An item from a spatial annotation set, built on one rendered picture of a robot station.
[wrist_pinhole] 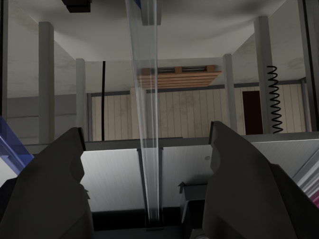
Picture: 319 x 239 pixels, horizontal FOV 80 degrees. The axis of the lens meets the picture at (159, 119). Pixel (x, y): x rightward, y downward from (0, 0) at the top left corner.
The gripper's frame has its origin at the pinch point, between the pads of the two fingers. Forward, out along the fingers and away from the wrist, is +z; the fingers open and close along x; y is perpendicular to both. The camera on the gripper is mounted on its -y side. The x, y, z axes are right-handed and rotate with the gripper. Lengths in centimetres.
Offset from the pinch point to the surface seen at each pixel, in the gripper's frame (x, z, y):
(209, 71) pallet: 86, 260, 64
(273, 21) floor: 114, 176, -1
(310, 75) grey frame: 38.1, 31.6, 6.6
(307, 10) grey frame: 38, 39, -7
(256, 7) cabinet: 31, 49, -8
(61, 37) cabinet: -29, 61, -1
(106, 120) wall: -96, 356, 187
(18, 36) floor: -118, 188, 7
